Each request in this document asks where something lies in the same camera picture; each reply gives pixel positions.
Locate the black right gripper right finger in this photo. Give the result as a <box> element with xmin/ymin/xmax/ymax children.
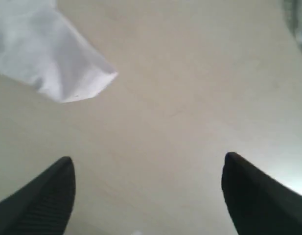
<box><xmin>221</xmin><ymin>152</ymin><xmax>302</xmax><ymax>235</ymax></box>

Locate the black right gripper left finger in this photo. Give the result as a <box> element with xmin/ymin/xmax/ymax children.
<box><xmin>0</xmin><ymin>156</ymin><xmax>75</xmax><ymax>235</ymax></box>

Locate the white t-shirt red print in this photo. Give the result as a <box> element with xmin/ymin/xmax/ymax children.
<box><xmin>0</xmin><ymin>0</ymin><xmax>117</xmax><ymax>103</ymax></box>

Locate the metal wire mesh basket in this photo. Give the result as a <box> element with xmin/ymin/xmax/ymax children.
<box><xmin>281</xmin><ymin>0</ymin><xmax>302</xmax><ymax>53</ymax></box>

